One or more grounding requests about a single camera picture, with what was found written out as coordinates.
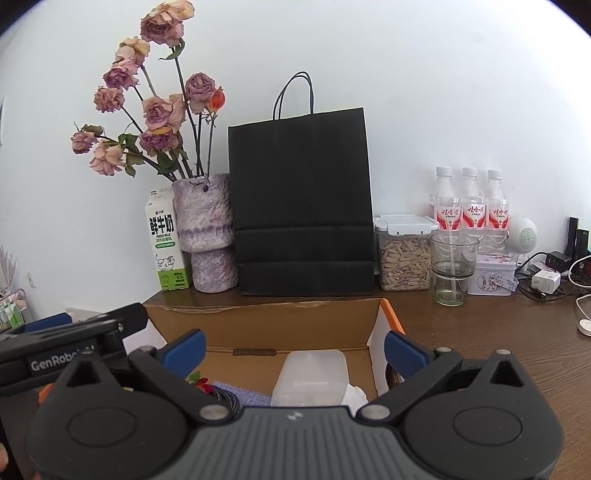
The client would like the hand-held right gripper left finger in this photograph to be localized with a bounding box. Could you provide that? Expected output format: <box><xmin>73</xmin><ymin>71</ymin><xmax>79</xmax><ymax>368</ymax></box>
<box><xmin>53</xmin><ymin>329</ymin><xmax>234</xmax><ymax>423</ymax></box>

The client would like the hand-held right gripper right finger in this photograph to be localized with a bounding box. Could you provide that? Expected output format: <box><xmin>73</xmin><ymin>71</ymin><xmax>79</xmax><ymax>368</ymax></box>
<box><xmin>355</xmin><ymin>330</ymin><xmax>529</xmax><ymax>423</ymax></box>

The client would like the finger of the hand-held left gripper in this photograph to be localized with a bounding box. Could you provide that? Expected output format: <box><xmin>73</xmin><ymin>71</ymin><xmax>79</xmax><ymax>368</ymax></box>
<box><xmin>0</xmin><ymin>302</ymin><xmax>149</xmax><ymax>352</ymax></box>
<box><xmin>21</xmin><ymin>312</ymin><xmax>73</xmax><ymax>334</ymax></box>

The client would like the grey braided cable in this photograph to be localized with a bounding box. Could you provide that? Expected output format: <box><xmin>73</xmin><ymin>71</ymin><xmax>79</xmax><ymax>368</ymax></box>
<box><xmin>203</xmin><ymin>385</ymin><xmax>241</xmax><ymax>412</ymax></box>

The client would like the white tissue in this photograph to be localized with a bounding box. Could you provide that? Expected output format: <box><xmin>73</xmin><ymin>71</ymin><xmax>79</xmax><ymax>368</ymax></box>
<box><xmin>342</xmin><ymin>383</ymin><xmax>370</xmax><ymax>414</ymax></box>

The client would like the red cardboard box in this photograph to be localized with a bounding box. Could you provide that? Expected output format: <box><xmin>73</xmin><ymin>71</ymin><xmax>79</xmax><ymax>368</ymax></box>
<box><xmin>39</xmin><ymin>298</ymin><xmax>407</xmax><ymax>411</ymax></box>

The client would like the blue woven cloth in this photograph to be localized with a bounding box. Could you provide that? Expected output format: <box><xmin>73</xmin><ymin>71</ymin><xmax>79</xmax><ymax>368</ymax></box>
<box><xmin>210</xmin><ymin>381</ymin><xmax>273</xmax><ymax>408</ymax></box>

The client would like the translucent plastic jar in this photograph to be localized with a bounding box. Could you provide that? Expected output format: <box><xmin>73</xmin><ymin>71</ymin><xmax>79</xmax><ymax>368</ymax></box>
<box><xmin>271</xmin><ymin>350</ymin><xmax>349</xmax><ymax>408</ymax></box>

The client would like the clear seed storage container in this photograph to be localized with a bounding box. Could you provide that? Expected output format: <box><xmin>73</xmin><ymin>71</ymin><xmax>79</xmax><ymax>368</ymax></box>
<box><xmin>374</xmin><ymin>215</ymin><xmax>439</xmax><ymax>292</ymax></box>

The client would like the metal storage rack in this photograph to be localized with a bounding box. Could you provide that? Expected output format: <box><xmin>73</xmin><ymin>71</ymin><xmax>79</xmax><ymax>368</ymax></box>
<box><xmin>0</xmin><ymin>286</ymin><xmax>33</xmax><ymax>333</ymax></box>

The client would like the white green milk carton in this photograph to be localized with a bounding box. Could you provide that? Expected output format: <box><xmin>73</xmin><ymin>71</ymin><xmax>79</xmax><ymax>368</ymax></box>
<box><xmin>144</xmin><ymin>187</ymin><xmax>192</xmax><ymax>291</ymax></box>

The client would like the clear drinking glass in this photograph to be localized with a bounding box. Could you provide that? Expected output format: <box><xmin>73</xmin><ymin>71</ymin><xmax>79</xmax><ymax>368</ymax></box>
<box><xmin>430</xmin><ymin>233</ymin><xmax>481</xmax><ymax>308</ymax></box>

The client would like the white printed tin box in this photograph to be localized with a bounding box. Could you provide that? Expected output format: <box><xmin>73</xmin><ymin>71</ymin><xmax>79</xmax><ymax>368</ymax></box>
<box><xmin>467</xmin><ymin>253</ymin><xmax>518</xmax><ymax>296</ymax></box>

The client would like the purple mottled vase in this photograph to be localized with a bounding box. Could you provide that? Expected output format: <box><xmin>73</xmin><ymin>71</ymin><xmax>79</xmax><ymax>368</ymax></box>
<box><xmin>172</xmin><ymin>173</ymin><xmax>238</xmax><ymax>293</ymax></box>

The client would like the clear water bottle red label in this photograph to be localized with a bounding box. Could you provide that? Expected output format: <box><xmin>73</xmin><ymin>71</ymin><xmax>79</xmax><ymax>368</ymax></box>
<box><xmin>482</xmin><ymin>170</ymin><xmax>510</xmax><ymax>254</ymax></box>
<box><xmin>429</xmin><ymin>166</ymin><xmax>462</xmax><ymax>238</ymax></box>
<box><xmin>459</xmin><ymin>167</ymin><xmax>486</xmax><ymax>241</ymax></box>

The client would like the white charger plug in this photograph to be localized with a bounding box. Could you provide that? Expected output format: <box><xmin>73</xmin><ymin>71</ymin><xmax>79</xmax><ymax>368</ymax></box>
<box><xmin>531</xmin><ymin>270</ymin><xmax>561</xmax><ymax>294</ymax></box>

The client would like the white round speaker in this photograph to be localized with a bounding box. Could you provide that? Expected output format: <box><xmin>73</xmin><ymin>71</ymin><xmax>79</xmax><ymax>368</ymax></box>
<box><xmin>505</xmin><ymin>215</ymin><xmax>539</xmax><ymax>259</ymax></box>

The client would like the black paper bag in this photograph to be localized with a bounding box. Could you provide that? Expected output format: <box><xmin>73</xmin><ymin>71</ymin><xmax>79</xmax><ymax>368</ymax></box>
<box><xmin>228</xmin><ymin>71</ymin><xmax>376</xmax><ymax>297</ymax></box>

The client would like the dried pink rose bouquet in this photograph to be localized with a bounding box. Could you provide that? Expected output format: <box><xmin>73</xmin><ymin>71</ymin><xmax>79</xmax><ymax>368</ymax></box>
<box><xmin>70</xmin><ymin>0</ymin><xmax>227</xmax><ymax>183</ymax></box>

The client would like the white charger with cables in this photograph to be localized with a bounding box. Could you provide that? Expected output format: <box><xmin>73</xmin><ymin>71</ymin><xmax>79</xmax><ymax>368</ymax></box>
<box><xmin>515</xmin><ymin>251</ymin><xmax>568</xmax><ymax>303</ymax></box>

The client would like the white charging cable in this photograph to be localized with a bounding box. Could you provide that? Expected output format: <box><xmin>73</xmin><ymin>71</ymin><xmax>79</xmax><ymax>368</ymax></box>
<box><xmin>575</xmin><ymin>295</ymin><xmax>591</xmax><ymax>337</ymax></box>

